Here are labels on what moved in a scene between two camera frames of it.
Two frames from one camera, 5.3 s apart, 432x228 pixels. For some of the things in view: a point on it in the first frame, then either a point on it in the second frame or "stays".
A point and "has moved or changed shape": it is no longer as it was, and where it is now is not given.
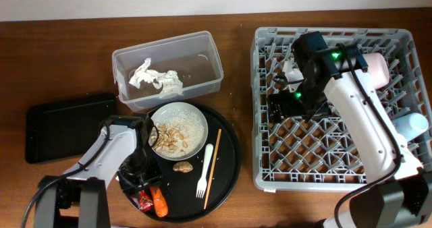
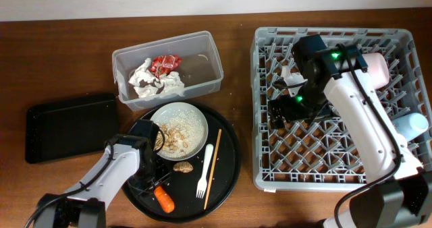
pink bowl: [378, 69] stays
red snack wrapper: [145, 201] to [165, 64]
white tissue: [171, 84] stays
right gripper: [287, 111] stays
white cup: [410, 125] stays
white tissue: [143, 74] has moved or changed shape
